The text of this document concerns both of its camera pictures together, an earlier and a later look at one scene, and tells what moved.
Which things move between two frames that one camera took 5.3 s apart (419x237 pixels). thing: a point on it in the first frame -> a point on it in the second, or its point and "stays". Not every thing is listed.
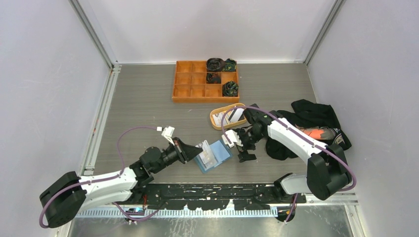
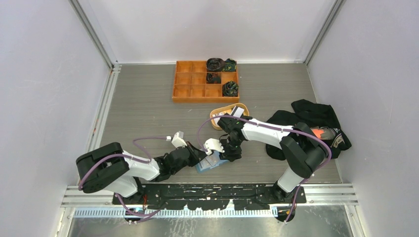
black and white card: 236,115 stays
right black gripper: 244,155 -> 231,156
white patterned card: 217,118 stays
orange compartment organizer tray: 190,85 stays
